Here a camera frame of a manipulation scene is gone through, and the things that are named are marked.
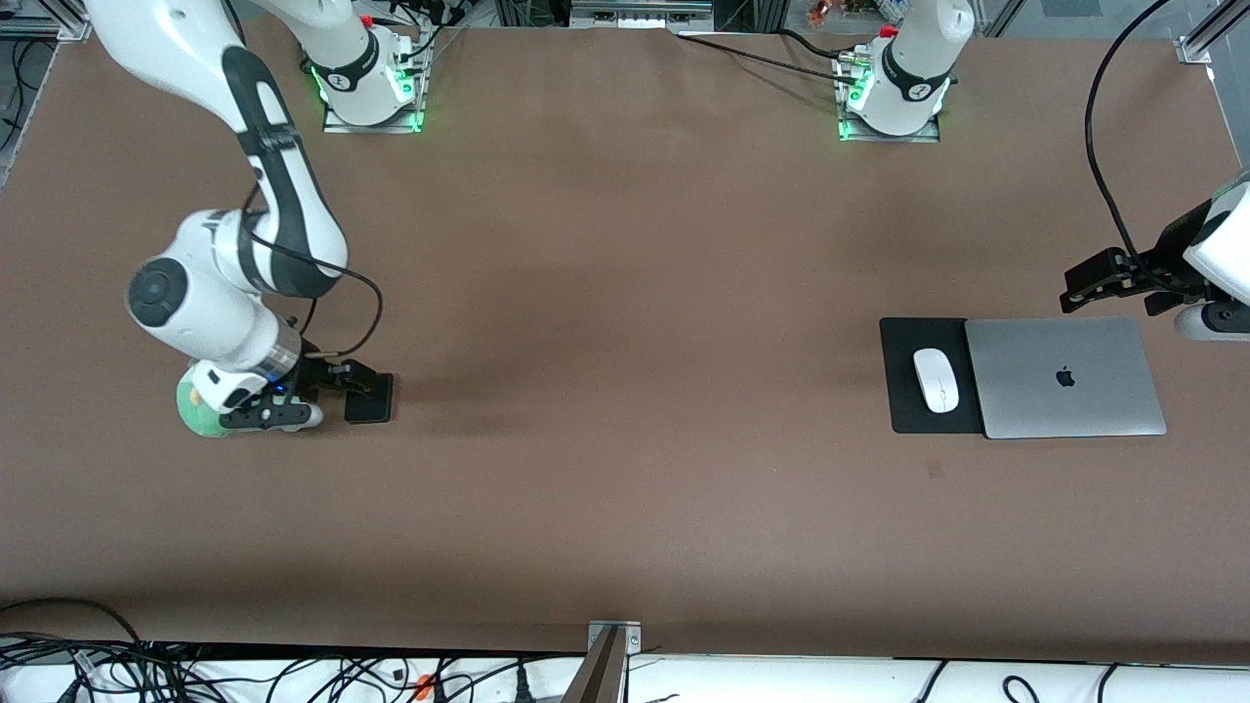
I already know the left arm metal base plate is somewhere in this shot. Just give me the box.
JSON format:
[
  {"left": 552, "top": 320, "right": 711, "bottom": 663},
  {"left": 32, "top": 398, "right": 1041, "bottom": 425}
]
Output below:
[{"left": 835, "top": 54, "right": 943, "bottom": 145}]

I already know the black looping floor cable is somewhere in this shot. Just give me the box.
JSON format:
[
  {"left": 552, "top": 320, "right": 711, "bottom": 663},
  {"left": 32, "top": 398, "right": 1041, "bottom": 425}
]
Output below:
[{"left": 0, "top": 597, "right": 149, "bottom": 675}]

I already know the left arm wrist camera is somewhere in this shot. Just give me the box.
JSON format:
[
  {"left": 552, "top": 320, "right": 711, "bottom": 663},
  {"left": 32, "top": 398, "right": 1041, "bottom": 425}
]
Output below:
[{"left": 1177, "top": 301, "right": 1250, "bottom": 344}]

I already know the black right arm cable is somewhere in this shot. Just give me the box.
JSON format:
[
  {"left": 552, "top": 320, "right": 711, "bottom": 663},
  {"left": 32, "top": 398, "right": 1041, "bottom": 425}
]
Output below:
[{"left": 239, "top": 181, "right": 385, "bottom": 358}]

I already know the black base cable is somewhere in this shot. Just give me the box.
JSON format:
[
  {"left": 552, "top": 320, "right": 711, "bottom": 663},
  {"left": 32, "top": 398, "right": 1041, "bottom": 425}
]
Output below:
[
  {"left": 776, "top": 27, "right": 853, "bottom": 62},
  {"left": 674, "top": 32, "right": 860, "bottom": 87}
]

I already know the black phone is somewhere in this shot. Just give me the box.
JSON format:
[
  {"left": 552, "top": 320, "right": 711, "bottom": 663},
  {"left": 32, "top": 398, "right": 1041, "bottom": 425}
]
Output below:
[{"left": 344, "top": 373, "right": 395, "bottom": 426}]

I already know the silver Apple laptop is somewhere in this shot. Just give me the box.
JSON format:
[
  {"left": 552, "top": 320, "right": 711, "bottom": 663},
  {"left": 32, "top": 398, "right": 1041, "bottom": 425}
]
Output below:
[{"left": 965, "top": 315, "right": 1168, "bottom": 440}]

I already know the aluminium frame corner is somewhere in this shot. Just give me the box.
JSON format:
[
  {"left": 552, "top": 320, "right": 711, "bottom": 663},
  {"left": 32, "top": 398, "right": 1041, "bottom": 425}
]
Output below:
[
  {"left": 0, "top": 0, "right": 95, "bottom": 45},
  {"left": 1177, "top": 0, "right": 1250, "bottom": 65}
]

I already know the black mouse pad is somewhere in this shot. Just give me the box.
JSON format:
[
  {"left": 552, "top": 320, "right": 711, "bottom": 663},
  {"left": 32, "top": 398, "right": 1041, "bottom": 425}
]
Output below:
[{"left": 879, "top": 316, "right": 985, "bottom": 435}]

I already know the metal table edge bracket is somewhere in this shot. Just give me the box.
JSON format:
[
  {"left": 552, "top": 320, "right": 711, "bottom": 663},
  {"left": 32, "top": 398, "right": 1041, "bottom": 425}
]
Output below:
[{"left": 562, "top": 620, "right": 643, "bottom": 703}]

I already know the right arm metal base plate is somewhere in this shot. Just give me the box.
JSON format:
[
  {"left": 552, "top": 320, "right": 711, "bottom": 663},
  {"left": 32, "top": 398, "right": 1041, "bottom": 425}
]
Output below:
[{"left": 322, "top": 39, "right": 427, "bottom": 135}]

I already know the grey metal rail fixture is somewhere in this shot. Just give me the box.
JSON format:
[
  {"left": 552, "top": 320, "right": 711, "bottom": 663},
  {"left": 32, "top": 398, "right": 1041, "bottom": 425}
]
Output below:
[{"left": 569, "top": 0, "right": 715, "bottom": 31}]

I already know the green dinosaur plush toy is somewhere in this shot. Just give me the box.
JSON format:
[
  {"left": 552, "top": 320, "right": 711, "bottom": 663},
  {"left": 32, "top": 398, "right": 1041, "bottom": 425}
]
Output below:
[{"left": 176, "top": 379, "right": 325, "bottom": 438}]

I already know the white computer mouse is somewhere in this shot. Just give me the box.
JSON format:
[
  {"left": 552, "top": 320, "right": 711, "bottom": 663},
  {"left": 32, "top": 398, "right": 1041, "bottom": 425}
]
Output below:
[{"left": 913, "top": 348, "right": 962, "bottom": 415}]

